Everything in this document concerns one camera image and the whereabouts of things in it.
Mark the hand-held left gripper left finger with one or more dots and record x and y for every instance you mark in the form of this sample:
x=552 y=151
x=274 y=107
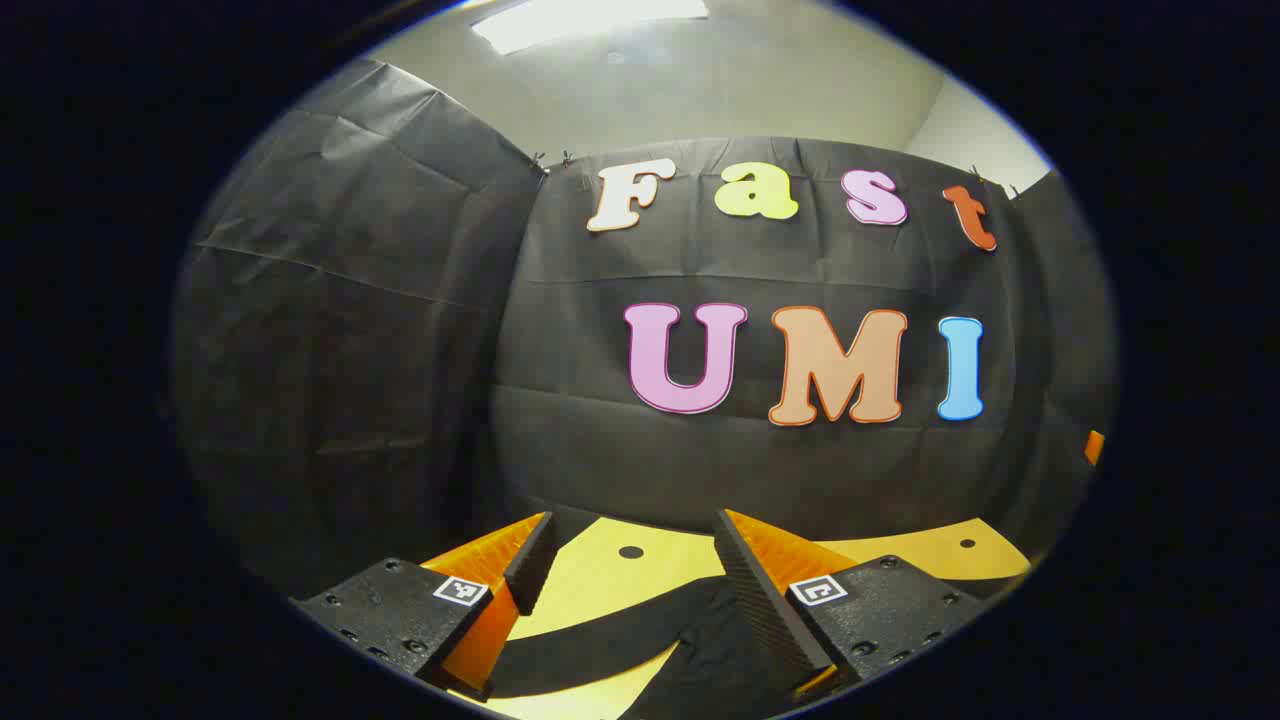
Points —
x=532 y=562

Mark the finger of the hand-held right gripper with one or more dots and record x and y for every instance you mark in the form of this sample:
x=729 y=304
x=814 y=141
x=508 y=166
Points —
x=1095 y=448

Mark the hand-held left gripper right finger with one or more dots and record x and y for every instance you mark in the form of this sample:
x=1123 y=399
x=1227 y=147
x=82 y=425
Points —
x=760 y=610

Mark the black buttoned shirt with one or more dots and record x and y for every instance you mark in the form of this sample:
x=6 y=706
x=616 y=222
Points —
x=620 y=625

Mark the black backdrop cloth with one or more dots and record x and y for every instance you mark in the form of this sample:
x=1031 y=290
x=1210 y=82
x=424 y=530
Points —
x=400 y=350

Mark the ceiling light panel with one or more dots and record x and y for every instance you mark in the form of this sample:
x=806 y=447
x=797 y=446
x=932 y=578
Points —
x=580 y=20

